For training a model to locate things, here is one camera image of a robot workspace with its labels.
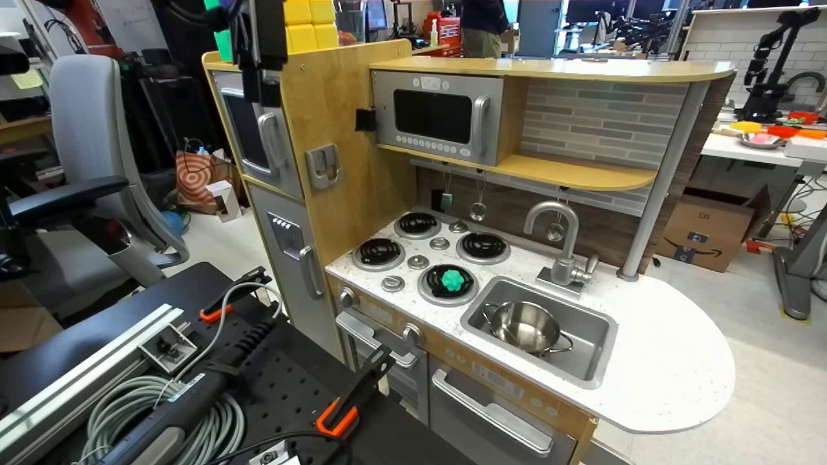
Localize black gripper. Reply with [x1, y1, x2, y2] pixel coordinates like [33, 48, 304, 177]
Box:
[232, 0, 290, 108]

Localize green grape toy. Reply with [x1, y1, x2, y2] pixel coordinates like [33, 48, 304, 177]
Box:
[436, 266, 468, 294]

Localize grey toy freezer door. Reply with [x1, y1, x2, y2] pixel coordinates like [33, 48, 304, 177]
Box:
[211, 70, 304, 202]

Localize grey toy microwave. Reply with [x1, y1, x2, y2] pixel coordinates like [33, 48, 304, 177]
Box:
[370, 70, 507, 168]

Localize black coil toy burner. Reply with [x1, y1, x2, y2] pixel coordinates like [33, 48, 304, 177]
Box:
[348, 235, 409, 274]
[391, 207, 446, 242]
[417, 260, 480, 306]
[452, 229, 515, 266]

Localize grey toy fridge door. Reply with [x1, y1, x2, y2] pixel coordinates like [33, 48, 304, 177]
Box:
[245, 184, 347, 358]

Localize hanging green toy utensil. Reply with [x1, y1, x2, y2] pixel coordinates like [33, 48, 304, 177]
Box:
[436, 164, 457, 213]

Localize hanging silver toy ladle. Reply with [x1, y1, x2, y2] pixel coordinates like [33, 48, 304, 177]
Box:
[468, 171, 492, 224]

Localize grey toy oven door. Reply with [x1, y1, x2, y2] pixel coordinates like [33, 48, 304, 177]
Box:
[344, 330, 431, 424]

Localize grey toy faucet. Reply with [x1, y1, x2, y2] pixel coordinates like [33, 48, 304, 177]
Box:
[521, 199, 601, 300]

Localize silver metal pot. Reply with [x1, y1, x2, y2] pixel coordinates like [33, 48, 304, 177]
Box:
[483, 297, 576, 358]

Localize grey toy sink basin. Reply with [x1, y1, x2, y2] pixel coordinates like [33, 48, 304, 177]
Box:
[461, 274, 621, 389]

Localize grey toy dishwasher door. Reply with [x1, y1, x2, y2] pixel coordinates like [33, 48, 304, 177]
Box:
[426, 356, 579, 465]

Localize wooden toy kitchen playset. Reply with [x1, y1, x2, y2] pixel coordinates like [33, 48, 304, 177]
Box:
[198, 35, 740, 465]

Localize yellow foam blocks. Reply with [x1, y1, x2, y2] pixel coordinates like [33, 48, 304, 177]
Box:
[282, 0, 342, 56]

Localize green foam block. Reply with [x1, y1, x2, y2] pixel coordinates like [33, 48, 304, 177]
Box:
[201, 0, 238, 65]

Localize red patterned bag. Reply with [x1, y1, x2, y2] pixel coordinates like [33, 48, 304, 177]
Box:
[174, 150, 218, 213]

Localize small white box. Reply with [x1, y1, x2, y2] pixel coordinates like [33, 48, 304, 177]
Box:
[205, 177, 243, 223]

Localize red background object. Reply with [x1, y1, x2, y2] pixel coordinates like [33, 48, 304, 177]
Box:
[420, 8, 463, 60]

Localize grey office chair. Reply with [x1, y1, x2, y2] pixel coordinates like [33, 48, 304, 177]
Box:
[0, 52, 190, 294]

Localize standing person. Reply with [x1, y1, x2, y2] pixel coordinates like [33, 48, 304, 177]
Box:
[461, 0, 515, 60]

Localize orange black bar clamp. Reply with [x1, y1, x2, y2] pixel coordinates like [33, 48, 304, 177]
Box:
[312, 345, 397, 442]
[197, 266, 273, 327]

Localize black perforated board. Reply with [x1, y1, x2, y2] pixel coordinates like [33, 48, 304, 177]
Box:
[0, 260, 486, 465]

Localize brown cardboard shipping box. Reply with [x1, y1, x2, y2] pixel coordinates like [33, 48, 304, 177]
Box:
[649, 184, 772, 275]

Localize white work table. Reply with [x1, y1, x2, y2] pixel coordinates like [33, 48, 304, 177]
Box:
[701, 126, 827, 171]

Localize grey oven handle bar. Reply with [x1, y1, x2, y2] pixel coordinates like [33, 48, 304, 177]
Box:
[334, 309, 418, 370]

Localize aluminium extrusion rail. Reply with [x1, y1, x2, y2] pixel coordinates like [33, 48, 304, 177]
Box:
[0, 301, 189, 461]

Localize black tube handle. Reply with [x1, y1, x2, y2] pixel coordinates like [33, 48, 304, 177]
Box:
[97, 313, 284, 465]

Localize grey coiled cable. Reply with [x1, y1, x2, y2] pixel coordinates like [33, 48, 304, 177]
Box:
[75, 371, 247, 465]

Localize grey kitchen support post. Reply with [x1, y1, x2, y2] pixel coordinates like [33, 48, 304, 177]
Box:
[618, 80, 714, 281]

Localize grey dishwasher handle bar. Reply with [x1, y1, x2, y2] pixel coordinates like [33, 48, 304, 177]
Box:
[428, 366, 556, 459]

